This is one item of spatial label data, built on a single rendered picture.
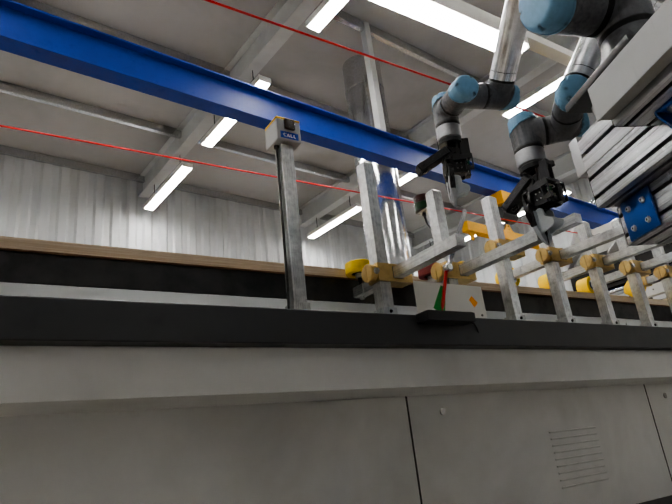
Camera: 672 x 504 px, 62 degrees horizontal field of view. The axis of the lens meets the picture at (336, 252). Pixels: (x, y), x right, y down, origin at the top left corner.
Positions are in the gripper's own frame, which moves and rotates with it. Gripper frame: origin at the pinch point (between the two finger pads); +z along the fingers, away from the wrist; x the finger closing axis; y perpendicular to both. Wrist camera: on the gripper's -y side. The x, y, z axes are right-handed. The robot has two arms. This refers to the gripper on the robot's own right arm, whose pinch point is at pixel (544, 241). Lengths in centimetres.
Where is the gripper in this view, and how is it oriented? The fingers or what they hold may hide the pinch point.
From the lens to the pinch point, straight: 149.4
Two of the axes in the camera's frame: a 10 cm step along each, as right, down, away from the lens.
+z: 1.1, 9.3, -3.4
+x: 8.5, 1.0, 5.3
